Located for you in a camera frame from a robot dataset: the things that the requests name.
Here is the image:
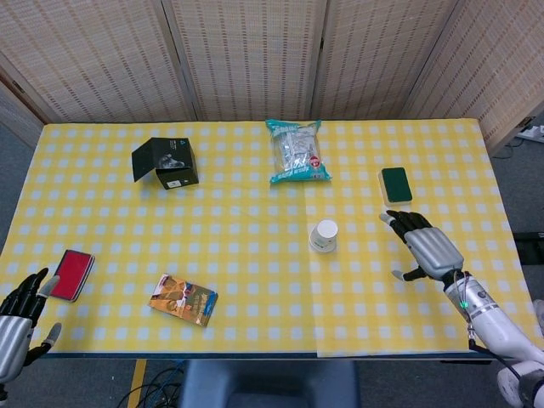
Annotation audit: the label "white paper cup fern print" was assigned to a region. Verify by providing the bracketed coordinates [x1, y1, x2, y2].
[309, 218, 340, 252]

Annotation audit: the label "green yellow sponge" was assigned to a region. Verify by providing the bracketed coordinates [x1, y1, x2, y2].
[377, 167, 413, 208]

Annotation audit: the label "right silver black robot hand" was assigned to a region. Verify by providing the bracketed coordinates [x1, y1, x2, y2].
[379, 210, 465, 284]

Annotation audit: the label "woven folding screen panel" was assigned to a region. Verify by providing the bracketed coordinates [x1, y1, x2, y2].
[0, 0, 197, 125]
[312, 0, 462, 120]
[0, 67, 44, 138]
[163, 0, 331, 122]
[403, 0, 544, 156]

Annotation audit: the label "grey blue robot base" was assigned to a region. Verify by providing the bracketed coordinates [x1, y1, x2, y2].
[178, 359, 359, 408]

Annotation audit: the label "orange blue snack box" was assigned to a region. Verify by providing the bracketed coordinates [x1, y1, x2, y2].
[147, 273, 219, 328]

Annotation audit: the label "teal clear snack bag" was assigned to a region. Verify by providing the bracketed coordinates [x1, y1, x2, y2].
[265, 118, 333, 185]

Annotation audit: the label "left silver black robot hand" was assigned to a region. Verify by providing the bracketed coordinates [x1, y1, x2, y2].
[0, 267, 63, 384]

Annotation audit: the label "white power strip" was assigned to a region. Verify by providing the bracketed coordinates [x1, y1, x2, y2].
[516, 124, 544, 144]

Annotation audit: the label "open black cardboard box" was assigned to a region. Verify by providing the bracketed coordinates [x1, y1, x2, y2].
[130, 136, 201, 190]

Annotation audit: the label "black floor cables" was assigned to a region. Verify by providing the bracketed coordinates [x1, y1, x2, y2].
[115, 360, 184, 408]

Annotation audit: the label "red flat case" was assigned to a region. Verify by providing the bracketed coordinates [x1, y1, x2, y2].
[49, 249, 95, 303]

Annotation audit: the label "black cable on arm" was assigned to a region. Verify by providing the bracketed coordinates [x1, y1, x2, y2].
[467, 325, 524, 380]

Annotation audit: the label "yellow white checked tablecloth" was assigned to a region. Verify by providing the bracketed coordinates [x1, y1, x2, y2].
[0, 121, 319, 356]
[303, 117, 533, 360]

